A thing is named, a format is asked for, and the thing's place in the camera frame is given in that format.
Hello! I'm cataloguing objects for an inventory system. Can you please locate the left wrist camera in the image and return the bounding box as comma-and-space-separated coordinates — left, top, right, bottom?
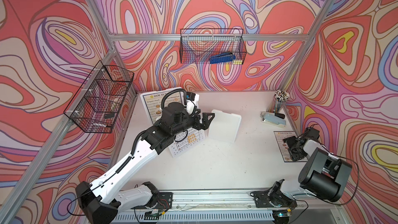
186, 92, 200, 114

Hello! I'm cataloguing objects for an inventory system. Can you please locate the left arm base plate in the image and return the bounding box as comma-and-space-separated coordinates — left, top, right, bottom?
135, 191, 174, 210

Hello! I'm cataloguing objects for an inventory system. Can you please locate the black wire basket left wall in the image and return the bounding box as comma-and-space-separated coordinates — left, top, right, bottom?
63, 61, 134, 133

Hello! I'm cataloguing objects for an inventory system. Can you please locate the white board front panel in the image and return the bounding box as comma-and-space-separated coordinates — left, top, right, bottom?
139, 86, 200, 125

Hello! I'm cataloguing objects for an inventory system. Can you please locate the black wire basket back wall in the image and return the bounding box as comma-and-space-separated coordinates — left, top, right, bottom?
179, 28, 247, 64

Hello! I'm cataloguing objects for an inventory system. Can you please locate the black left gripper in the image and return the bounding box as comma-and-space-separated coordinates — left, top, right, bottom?
169, 108, 215, 138

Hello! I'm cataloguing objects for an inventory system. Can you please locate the black and beige stapler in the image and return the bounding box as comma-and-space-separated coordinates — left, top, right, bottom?
271, 113, 286, 120

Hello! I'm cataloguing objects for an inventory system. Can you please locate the clear pencil holder cup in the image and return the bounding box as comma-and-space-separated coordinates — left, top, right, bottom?
273, 90, 290, 113

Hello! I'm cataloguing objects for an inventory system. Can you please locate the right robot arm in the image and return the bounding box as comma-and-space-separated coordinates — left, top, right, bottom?
280, 126, 356, 206

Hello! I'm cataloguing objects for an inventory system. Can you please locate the blue stapler in basket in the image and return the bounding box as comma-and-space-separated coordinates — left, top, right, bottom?
209, 52, 236, 64

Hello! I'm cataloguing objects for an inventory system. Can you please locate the hand-drawn colourful menu sheet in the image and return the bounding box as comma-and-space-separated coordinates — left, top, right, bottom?
169, 127, 206, 156

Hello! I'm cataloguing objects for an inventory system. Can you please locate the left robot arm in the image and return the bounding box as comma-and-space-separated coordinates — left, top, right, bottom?
76, 88, 215, 224

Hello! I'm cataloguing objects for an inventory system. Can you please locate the Dim Sum Inn menu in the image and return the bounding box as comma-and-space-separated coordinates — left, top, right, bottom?
142, 89, 187, 123

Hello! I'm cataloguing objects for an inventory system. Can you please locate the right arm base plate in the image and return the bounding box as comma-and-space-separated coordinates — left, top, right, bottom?
249, 191, 297, 209

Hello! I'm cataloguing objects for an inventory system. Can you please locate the black wire basket wall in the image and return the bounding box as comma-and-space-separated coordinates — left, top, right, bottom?
63, 61, 134, 133
179, 28, 247, 64

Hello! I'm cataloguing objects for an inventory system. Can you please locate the white board panel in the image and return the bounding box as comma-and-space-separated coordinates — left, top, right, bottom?
167, 125, 206, 159
139, 86, 200, 125
208, 110, 241, 144

